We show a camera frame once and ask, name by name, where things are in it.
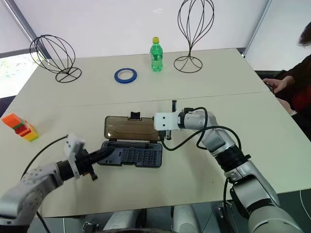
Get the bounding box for grey slanted window frame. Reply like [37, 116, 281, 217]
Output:
[0, 0, 51, 60]

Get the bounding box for multicolour stacked block toy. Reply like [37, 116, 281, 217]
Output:
[1, 113, 39, 143]

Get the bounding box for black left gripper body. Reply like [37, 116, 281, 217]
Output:
[74, 148, 96, 177]

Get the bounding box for person's dark red torso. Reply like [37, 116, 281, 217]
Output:
[276, 80, 311, 118]

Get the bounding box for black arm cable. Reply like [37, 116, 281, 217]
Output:
[161, 106, 243, 212]
[20, 135, 69, 233]

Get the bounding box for person's dark hair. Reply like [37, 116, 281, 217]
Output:
[298, 22, 311, 50]

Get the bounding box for short round wire hat stand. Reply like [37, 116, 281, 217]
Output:
[29, 34, 82, 83]

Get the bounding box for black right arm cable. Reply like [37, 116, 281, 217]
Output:
[161, 106, 243, 212]

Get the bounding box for person's bare hand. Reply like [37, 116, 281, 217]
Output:
[262, 75, 289, 94]

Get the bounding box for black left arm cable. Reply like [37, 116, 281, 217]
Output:
[20, 135, 69, 233]

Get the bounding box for white grey window frame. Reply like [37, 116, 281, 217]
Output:
[242, 0, 273, 58]

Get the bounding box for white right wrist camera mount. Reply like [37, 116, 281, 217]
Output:
[154, 112, 180, 132]

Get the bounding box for tall wire hat stand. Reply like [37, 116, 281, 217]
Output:
[173, 0, 215, 73]

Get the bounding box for silver rounded robot thigh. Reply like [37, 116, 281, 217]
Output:
[172, 204, 203, 233]
[103, 209, 137, 232]

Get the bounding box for blue tape roll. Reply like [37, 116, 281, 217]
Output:
[114, 67, 138, 85]

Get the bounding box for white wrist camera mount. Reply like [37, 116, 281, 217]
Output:
[154, 112, 180, 132]
[63, 133, 86, 181]

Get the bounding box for black screwdriver bit case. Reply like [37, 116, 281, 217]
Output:
[97, 115, 163, 169]

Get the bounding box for green bottle yellow cap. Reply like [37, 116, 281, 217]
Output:
[149, 36, 164, 73]

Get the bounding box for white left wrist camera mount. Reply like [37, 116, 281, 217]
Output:
[63, 133, 86, 181]

